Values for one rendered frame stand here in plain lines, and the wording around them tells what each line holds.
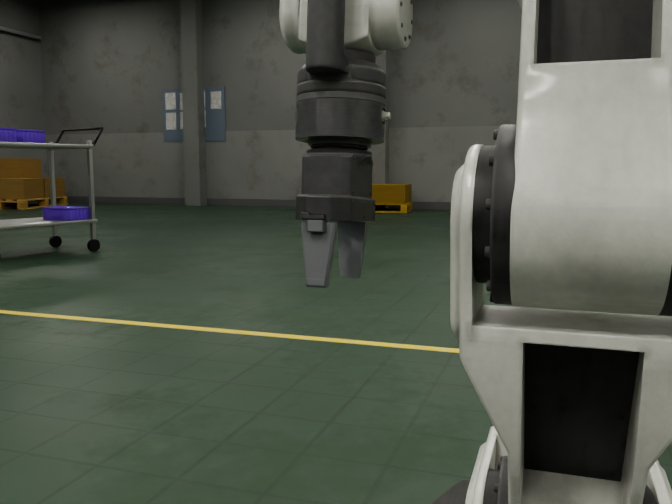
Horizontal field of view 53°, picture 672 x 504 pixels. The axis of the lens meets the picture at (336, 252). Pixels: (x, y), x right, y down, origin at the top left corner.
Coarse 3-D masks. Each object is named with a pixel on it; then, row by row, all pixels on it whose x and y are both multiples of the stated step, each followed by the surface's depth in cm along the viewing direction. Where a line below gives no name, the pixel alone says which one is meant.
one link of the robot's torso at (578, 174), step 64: (576, 0) 52; (640, 0) 51; (576, 64) 47; (640, 64) 46; (512, 128) 50; (576, 128) 46; (640, 128) 45; (512, 192) 46; (576, 192) 45; (640, 192) 44; (512, 256) 47; (576, 256) 45; (640, 256) 44
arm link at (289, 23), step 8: (280, 0) 64; (288, 0) 64; (296, 0) 63; (280, 8) 64; (288, 8) 64; (296, 8) 63; (280, 16) 64; (288, 16) 64; (296, 16) 64; (280, 24) 65; (288, 24) 64; (296, 24) 64; (288, 32) 64; (296, 32) 64; (288, 40) 65; (296, 40) 65; (296, 48) 66
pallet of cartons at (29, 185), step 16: (0, 160) 1131; (16, 160) 1126; (32, 160) 1162; (0, 176) 1135; (16, 176) 1130; (32, 176) 1163; (0, 192) 1068; (16, 192) 1065; (32, 192) 1090; (48, 192) 1137; (64, 192) 1186; (0, 208) 1069; (32, 208) 1087
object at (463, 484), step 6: (462, 480) 103; (468, 480) 103; (456, 486) 101; (462, 486) 101; (468, 486) 101; (444, 492) 99; (450, 492) 99; (456, 492) 99; (462, 492) 99; (438, 498) 97; (444, 498) 97; (450, 498) 97; (456, 498) 97; (462, 498) 97
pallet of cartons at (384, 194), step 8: (376, 184) 999; (384, 184) 999; (392, 184) 999; (400, 184) 999; (408, 184) 1014; (376, 192) 988; (384, 192) 986; (392, 192) 983; (400, 192) 980; (408, 192) 1016; (376, 200) 990; (384, 200) 987; (392, 200) 984; (400, 200) 982; (408, 200) 1019; (376, 208) 1028; (384, 208) 1059; (392, 208) 1059; (408, 208) 1012
